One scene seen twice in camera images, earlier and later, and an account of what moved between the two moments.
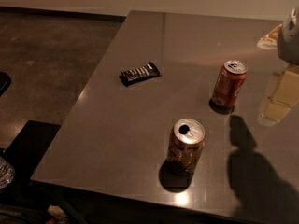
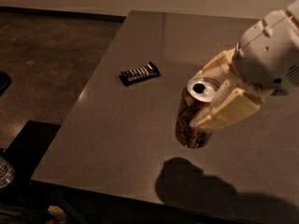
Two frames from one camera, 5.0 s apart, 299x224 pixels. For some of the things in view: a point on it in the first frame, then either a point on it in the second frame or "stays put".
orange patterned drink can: x=186 y=144 -> x=197 y=96
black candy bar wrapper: x=142 y=73 stays put
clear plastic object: x=7 y=173 stays put
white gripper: x=290 y=41 -> x=267 y=60
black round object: x=5 y=82 stays put
